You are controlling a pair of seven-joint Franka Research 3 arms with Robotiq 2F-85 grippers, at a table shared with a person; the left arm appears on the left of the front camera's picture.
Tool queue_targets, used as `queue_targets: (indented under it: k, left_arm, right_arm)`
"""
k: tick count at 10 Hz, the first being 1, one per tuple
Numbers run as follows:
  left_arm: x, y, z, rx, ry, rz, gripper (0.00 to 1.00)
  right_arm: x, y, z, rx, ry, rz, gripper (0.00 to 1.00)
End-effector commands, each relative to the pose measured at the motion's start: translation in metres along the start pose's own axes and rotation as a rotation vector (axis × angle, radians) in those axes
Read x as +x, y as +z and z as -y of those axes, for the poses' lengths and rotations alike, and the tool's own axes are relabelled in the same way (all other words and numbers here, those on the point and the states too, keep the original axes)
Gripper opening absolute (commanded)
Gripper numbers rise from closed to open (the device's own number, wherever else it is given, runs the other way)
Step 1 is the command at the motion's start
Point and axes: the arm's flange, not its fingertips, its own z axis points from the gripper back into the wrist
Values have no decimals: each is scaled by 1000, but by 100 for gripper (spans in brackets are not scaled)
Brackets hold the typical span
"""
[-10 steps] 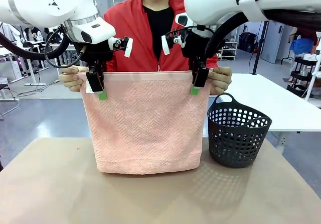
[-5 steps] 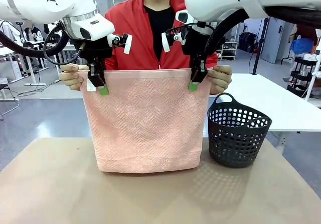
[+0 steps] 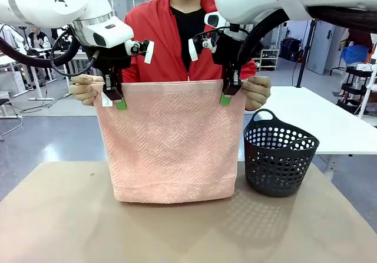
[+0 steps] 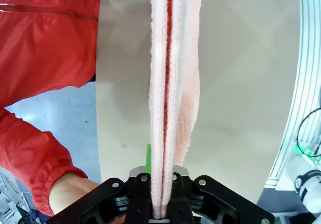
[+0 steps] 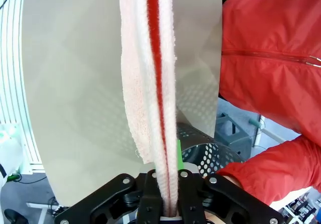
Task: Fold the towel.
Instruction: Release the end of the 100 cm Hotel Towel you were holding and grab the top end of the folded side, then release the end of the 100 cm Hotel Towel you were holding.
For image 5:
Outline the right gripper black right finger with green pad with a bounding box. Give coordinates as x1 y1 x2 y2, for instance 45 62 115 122
176 139 286 224

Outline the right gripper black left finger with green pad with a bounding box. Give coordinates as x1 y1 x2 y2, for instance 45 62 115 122
54 169 163 224

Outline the white towel with red stripe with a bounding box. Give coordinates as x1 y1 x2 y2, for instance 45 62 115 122
116 0 180 218

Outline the person's left forearm red sleeve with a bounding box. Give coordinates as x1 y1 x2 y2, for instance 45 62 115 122
217 134 321 206

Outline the person's left hand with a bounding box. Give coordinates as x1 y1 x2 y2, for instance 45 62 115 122
217 174 243 190

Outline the black perforated metal bin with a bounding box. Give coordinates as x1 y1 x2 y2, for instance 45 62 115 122
175 122 247 179

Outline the white rod with teal fitting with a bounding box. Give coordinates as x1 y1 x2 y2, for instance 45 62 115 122
249 117 287 143

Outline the black furniture clutter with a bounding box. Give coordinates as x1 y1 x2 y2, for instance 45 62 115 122
280 190 321 224

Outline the black shoe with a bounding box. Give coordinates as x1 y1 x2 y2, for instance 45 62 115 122
4 208 29 224

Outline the white ribbed panel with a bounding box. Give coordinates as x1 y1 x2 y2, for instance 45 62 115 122
0 0 45 173

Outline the person in red jacket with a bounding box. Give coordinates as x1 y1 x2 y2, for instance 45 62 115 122
218 0 321 147

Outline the dark grey metal frame box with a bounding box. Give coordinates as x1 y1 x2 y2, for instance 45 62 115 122
215 113 253 157

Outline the white metal floor frame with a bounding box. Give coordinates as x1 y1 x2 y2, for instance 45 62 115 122
26 200 66 224

